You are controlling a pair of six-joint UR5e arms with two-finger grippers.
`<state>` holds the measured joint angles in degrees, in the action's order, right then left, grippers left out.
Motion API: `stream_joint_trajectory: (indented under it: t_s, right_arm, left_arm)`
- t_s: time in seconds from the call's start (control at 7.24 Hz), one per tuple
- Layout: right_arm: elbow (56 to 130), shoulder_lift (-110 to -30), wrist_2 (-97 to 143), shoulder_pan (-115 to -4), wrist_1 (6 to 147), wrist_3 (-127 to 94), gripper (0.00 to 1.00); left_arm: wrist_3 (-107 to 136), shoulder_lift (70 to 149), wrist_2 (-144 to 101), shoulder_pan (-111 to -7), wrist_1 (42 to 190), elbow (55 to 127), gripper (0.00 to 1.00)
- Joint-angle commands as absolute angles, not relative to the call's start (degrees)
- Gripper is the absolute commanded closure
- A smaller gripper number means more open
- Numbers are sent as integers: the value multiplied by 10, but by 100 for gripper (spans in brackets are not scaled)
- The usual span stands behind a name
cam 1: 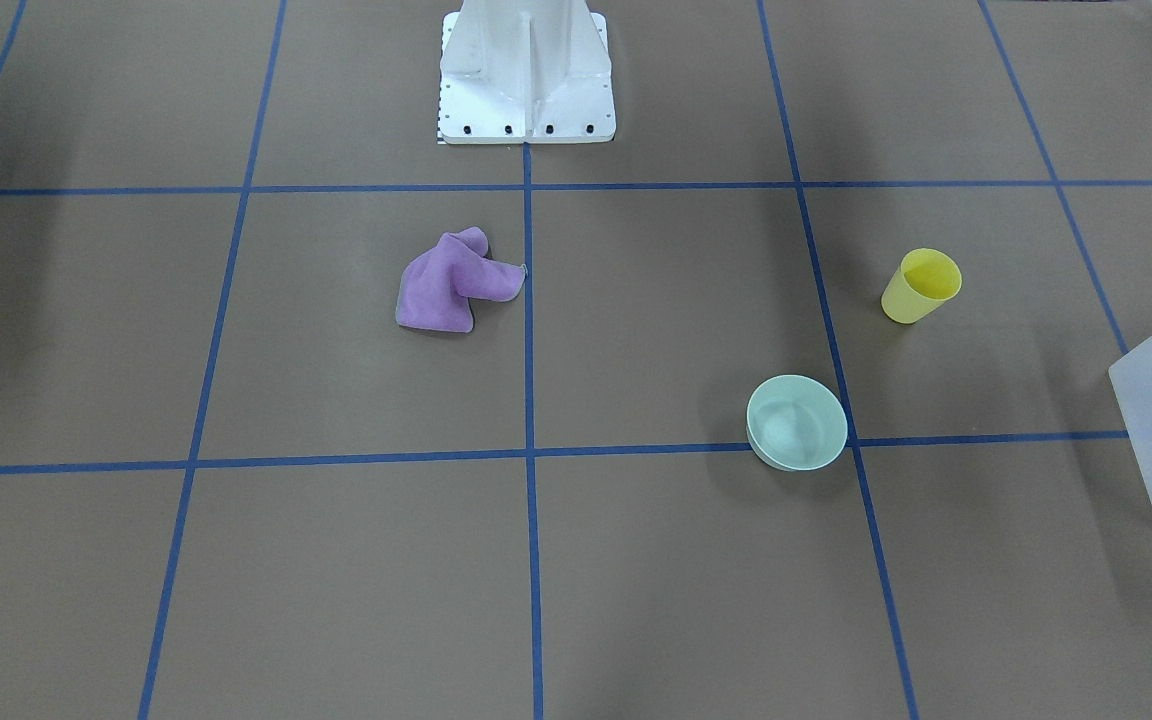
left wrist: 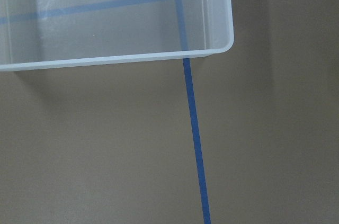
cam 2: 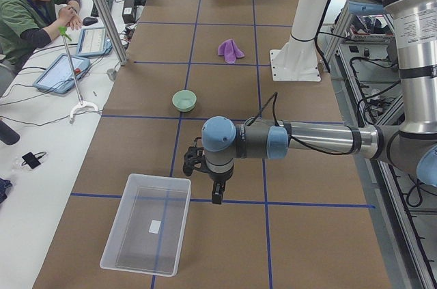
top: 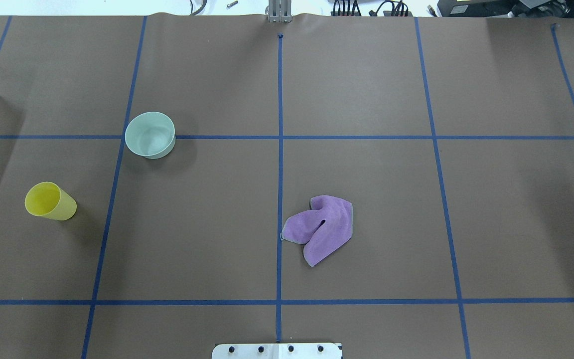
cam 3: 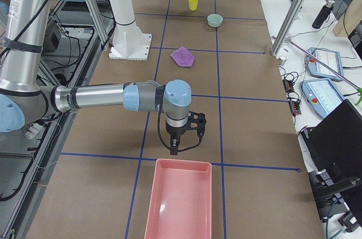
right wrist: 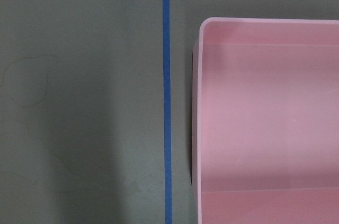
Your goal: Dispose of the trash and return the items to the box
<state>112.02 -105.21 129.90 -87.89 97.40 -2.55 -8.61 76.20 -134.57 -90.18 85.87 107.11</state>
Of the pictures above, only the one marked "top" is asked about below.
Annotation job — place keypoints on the mint green bowl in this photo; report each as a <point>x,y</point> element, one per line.
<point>150,135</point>

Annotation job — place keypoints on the brown table mat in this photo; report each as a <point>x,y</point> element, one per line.
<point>453,138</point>

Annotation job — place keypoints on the yellow plastic cup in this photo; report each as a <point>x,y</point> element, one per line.
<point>47,200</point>

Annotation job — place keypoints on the black equipment at corner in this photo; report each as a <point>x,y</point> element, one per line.
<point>510,8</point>

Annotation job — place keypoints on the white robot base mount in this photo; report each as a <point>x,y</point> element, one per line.
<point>278,351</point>

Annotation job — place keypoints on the purple microfiber cloth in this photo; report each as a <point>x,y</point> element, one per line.
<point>322,229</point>

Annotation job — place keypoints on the grey metal camera post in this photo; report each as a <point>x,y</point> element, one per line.
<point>279,11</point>

